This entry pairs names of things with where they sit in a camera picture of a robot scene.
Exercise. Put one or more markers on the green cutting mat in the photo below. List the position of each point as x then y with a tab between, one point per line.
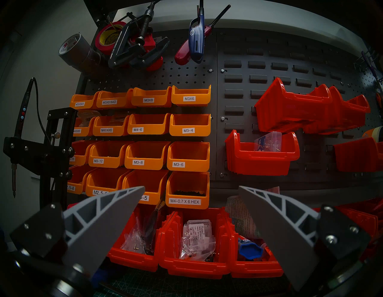
167	286

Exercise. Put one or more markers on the blue utility lighter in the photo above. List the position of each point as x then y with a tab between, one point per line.
196	39

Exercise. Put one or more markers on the yellow bin labelled M3X8 BAD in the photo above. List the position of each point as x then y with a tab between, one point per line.
113	97

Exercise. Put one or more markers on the clear bag brass screws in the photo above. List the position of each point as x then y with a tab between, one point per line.
134	242

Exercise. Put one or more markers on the red yellow tape roll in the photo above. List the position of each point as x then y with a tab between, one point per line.
103	43

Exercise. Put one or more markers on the black soldering iron stand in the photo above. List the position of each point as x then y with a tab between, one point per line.
45	155

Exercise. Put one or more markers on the yellow bin labelled M3-4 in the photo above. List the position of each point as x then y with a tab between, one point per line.
202	128

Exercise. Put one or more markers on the black screw clamp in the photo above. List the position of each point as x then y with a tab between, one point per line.
122	52

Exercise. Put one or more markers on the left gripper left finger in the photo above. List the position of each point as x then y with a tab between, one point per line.
95	227

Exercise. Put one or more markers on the yellow bin labelled M2.5-6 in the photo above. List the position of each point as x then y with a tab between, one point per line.
104	182

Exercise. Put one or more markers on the grey pegboard back panel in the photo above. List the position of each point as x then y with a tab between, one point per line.
191	74

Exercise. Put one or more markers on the yellow bin labelled M3-8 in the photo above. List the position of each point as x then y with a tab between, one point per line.
152	160

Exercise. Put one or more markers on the yellow bin labelled M4-6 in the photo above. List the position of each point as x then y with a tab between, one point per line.
152	127

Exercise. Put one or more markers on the clear labelled screw bags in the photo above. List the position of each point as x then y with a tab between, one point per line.
197	239

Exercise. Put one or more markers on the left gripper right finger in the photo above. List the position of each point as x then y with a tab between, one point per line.
284	236

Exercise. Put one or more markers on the yellow bin labelled M4X4X6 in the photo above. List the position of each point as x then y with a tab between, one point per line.
119	128

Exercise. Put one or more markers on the blue plastic cap piece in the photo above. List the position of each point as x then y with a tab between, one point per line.
249	248

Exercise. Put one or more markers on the red clamp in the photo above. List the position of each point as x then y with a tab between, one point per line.
155	63

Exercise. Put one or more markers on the yellow bin labelled M2.5-8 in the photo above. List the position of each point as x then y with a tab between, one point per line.
79	181

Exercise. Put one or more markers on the yellow bin labelled M3X5X4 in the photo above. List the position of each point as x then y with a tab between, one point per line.
83	101

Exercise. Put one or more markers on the large orange white tape roll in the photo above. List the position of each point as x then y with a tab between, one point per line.
375	132

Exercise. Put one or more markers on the clear plastic parts box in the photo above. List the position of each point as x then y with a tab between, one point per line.
269	140

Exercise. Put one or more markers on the yellow bin labelled M4-0.7 HEX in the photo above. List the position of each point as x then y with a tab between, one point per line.
187	185

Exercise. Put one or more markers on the yellow bin labelled M3X6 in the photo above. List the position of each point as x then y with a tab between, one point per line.
203	97

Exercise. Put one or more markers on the red hanging storage bin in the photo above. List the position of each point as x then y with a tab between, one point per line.
350	115
287	107
260	163
356	155

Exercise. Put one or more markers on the yellow bin labelled M4X6X6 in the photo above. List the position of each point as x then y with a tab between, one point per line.
85	128

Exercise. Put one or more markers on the yellow bin labelled M3-16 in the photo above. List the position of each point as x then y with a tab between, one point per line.
80	154

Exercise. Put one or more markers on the grey duct tape roll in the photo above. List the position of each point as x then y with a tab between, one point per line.
74	51

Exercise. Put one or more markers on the yellow bin labelled M3-6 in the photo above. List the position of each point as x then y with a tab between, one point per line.
194	163

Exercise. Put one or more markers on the clear packet of parts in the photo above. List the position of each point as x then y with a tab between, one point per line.
242	215

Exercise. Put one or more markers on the yellow bin labelled M2.5-5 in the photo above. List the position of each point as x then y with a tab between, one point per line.
152	182

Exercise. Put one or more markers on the red utility lighter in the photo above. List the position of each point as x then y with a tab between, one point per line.
182	55

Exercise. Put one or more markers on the yellow bin labelled M3-12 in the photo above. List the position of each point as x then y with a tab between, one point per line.
113	158

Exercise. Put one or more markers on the black soldering iron pen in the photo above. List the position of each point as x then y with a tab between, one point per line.
22	110

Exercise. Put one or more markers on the red stackable storage bin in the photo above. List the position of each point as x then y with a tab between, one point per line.
366	221
257	269
194	268
134	262

